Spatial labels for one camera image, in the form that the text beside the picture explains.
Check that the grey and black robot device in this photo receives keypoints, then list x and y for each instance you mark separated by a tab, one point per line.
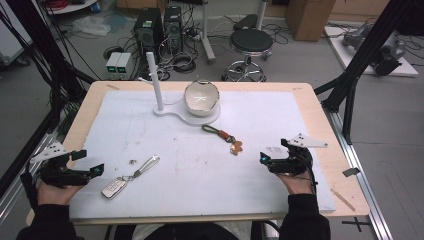
386	53

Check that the black tape cross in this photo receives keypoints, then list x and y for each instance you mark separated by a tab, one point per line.
356	224

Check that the white key stand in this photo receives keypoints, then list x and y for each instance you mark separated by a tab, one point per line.
186	115

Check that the black foot pedal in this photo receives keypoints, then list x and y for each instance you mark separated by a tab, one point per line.
245	21

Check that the large black computer tower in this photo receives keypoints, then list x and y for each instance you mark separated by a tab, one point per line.
148	31

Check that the slim black computer tower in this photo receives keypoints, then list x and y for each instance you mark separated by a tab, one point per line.
172	28

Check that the person's right hand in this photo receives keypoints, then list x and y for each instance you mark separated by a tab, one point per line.
296	185

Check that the cardboard box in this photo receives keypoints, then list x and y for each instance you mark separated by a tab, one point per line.
308	20

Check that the aluminium rail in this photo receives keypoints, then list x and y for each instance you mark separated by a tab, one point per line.
13	196
363	186

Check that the black metal frame strut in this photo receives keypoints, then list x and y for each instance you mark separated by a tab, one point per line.
40	43
366	50

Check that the grey tape piece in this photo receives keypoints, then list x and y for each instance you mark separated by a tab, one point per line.
351	172

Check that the white round table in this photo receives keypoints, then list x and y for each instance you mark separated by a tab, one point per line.
71	6

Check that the white metal stand leg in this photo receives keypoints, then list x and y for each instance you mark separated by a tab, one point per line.
206	36

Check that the clear plastic bag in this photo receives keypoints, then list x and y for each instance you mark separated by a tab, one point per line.
90	26

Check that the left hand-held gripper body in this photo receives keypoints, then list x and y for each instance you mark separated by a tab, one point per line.
63	175

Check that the black round stool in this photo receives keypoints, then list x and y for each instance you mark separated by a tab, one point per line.
250	41

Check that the white bowl with dark rim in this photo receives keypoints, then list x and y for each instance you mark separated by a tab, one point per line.
201	96

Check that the white floor board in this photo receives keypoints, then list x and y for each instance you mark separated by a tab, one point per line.
346	56

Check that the grey power supply unit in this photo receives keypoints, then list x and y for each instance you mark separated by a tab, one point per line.
112	65
124	65

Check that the white foam board mat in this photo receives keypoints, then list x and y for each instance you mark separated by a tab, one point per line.
200	180

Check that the person's torso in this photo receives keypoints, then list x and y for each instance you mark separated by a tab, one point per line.
193	231

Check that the wooden table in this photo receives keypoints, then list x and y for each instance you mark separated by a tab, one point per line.
328	133

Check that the thin wooden strip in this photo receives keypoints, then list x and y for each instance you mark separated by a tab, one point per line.
343	200

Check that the person's left hand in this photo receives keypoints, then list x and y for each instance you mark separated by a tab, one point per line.
53	195

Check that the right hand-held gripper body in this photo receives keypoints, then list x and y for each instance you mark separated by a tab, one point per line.
293	165

